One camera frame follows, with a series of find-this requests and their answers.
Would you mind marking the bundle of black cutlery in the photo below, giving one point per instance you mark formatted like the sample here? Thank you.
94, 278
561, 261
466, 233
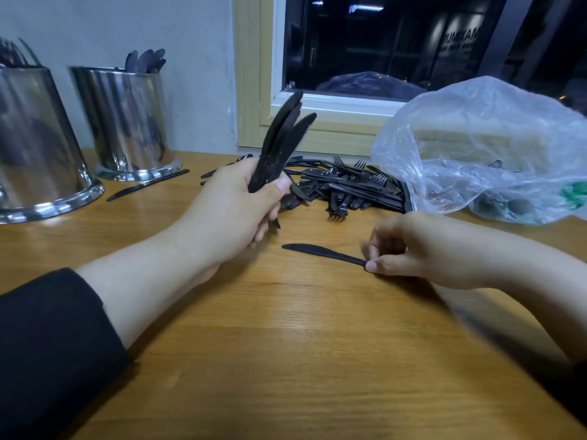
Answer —
145, 59

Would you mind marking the black plastic fork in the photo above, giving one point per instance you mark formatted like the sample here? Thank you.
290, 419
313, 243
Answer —
9, 55
30, 52

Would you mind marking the clear plastic bag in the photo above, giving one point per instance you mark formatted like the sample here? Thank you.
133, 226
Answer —
495, 133

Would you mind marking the person's right hand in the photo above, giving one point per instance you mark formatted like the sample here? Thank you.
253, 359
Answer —
440, 252

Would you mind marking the pile of black plastic cutlery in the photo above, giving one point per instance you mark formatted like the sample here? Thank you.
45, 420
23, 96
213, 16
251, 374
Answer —
358, 188

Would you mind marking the person's left forearm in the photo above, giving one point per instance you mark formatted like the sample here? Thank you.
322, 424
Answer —
82, 325

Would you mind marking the dark parked car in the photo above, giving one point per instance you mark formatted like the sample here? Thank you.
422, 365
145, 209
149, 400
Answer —
371, 85

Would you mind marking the person's right forearm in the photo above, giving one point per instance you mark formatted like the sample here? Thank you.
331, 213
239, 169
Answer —
550, 298

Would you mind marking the person's left hand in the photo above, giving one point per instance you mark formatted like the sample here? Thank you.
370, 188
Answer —
229, 220

